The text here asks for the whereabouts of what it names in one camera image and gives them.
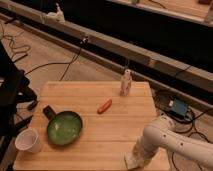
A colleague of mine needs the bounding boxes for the black equipment stand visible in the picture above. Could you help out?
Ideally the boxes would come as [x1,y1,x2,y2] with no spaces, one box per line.
[0,41,37,163]

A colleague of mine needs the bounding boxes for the long metal rail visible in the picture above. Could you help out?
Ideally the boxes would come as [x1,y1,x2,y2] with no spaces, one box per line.
[0,0,213,93]

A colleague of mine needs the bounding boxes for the white paper cup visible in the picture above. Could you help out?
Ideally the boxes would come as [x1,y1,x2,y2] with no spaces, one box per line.
[15,128,42,154]

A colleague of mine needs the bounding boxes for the black floor cable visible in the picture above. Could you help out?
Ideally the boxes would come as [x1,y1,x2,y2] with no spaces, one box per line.
[24,39,88,82]

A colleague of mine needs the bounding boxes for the orange sausage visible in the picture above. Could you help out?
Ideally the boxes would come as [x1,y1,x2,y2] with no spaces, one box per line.
[97,99,112,114]

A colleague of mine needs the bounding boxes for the blue power box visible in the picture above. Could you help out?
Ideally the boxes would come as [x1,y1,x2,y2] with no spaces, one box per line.
[169,99,188,117]

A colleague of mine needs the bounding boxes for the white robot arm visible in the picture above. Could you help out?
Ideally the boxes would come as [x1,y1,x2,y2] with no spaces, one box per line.
[132,115,213,169]

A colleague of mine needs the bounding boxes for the white clamp on rail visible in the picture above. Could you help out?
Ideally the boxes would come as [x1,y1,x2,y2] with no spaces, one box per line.
[45,4,65,22]

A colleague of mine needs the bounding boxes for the small clear bottle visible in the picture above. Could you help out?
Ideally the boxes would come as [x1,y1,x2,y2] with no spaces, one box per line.
[120,69,132,96]

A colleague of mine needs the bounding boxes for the white square sponge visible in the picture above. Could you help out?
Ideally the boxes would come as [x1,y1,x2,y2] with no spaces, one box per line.
[124,153,145,170]

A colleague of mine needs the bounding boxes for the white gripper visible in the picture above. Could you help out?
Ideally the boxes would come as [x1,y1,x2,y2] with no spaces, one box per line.
[132,142,156,167]

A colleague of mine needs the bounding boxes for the green frying pan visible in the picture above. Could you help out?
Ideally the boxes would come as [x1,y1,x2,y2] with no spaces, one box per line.
[43,106,83,146]

